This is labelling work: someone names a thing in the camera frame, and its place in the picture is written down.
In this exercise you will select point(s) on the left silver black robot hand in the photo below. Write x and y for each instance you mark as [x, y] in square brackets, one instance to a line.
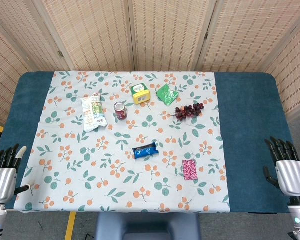
[2, 182]

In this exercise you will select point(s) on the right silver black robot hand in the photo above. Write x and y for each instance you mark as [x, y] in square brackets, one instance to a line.
[292, 177]

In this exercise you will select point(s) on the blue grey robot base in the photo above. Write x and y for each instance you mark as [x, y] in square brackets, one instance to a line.
[147, 225]

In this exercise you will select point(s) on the woven bamboo screen panel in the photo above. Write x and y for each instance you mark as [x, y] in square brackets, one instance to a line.
[295, 75]
[245, 35]
[20, 30]
[90, 35]
[170, 35]
[2, 87]

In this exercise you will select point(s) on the teal blue table cover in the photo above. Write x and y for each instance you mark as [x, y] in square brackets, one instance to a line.
[250, 120]

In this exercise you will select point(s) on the yellow floor tape strip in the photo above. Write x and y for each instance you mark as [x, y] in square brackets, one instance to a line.
[70, 225]

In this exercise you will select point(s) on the floral print tablecloth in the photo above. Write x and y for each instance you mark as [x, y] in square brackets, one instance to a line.
[115, 180]

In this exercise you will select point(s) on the white crinkled snack bag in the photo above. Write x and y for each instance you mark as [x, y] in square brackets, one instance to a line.
[93, 112]

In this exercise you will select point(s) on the dark red grape bunch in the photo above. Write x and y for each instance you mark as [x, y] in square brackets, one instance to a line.
[188, 111]

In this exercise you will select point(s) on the red drink can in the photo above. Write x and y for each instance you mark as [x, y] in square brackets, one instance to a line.
[121, 112]

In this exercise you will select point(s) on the blue cookie packet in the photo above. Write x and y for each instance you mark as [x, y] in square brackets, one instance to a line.
[145, 151]

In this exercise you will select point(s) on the green foil snack packet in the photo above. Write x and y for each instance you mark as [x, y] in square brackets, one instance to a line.
[167, 95]

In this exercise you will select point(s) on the yellow green lidded box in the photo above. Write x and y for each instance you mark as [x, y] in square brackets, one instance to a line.
[140, 94]

